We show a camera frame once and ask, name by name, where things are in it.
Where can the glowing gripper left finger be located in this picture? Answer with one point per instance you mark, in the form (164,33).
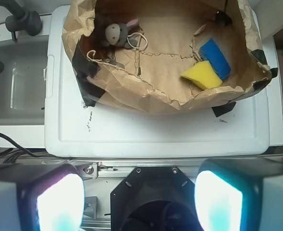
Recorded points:
(41,198)

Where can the grey plastic tub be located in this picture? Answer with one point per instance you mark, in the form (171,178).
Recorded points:
(22,84)

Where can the grey plush donkey toy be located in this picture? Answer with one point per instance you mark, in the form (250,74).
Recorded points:
(116,34)

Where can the blue sponge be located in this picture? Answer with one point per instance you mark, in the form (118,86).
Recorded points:
(211,52)

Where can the silver keys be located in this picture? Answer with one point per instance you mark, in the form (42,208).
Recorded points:
(106,59)

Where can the yellow sponge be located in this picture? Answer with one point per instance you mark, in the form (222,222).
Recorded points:
(202,75)

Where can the aluminium frame rail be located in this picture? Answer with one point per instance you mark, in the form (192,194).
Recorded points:
(120,168)

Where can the black mounting plate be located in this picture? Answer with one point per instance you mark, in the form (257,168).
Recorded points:
(145,190)

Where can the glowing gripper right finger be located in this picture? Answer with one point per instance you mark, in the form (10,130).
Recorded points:
(240,194)

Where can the white plastic bin lid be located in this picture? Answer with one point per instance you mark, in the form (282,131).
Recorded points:
(73,129)

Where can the brown paper bag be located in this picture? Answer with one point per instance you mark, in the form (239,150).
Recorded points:
(169,36)

